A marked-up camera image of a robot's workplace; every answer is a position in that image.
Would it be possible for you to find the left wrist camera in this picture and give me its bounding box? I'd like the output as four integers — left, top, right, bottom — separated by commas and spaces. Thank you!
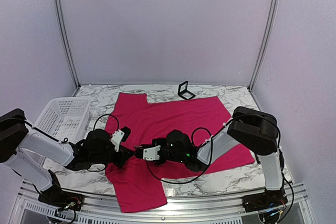
110, 126, 131, 152

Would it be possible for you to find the aluminium corner post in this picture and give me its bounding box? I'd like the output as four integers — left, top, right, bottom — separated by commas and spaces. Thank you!
248, 0, 279, 92
54, 0, 81, 90

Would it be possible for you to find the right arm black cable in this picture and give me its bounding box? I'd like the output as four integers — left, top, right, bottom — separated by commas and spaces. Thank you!
145, 126, 226, 185

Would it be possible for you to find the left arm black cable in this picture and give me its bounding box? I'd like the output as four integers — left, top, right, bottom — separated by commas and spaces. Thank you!
62, 113, 121, 143

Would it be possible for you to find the white plastic basket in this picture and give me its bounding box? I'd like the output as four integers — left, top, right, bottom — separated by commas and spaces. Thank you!
35, 97, 90, 143

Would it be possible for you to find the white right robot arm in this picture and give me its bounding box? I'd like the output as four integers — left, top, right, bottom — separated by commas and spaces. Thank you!
135, 106, 288, 212

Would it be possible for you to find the aluminium right corner post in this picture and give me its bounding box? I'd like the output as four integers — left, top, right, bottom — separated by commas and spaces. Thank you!
248, 0, 279, 92

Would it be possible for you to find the black brooch box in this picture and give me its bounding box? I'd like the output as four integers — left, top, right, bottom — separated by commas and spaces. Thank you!
177, 80, 196, 100

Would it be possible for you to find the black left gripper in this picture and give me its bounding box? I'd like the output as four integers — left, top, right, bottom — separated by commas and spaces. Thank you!
90, 145, 135, 169

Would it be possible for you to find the aluminium front frame rail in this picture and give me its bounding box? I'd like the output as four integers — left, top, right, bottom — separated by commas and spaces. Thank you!
8, 181, 317, 223

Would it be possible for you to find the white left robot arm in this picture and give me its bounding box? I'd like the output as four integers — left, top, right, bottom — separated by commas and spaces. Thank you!
1, 109, 134, 209

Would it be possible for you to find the aluminium left corner post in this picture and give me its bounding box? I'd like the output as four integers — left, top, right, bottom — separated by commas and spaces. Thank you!
54, 0, 81, 90

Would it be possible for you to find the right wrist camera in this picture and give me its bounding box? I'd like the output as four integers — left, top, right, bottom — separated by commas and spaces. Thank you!
135, 144, 162, 162

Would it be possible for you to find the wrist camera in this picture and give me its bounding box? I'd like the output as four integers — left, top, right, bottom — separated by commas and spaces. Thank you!
135, 144, 162, 162
110, 126, 131, 152

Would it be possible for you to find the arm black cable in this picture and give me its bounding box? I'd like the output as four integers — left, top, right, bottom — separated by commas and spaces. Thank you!
145, 126, 226, 185
62, 113, 121, 143

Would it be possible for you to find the magenta t-shirt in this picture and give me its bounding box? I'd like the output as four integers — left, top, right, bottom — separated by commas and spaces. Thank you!
104, 92, 255, 214

